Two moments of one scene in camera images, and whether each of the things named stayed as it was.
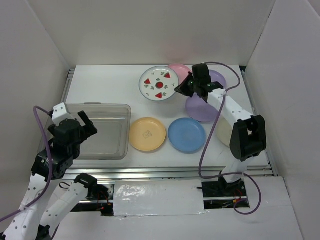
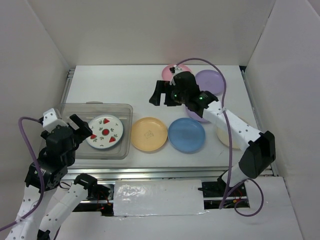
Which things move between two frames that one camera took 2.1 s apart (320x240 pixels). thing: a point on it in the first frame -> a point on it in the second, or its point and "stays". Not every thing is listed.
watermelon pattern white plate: (158, 83) -> (107, 131)
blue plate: (187, 134) stays
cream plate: (224, 131) stays
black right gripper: (182, 88) -> (155, 99)
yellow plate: (147, 134) stays
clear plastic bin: (112, 141) stays
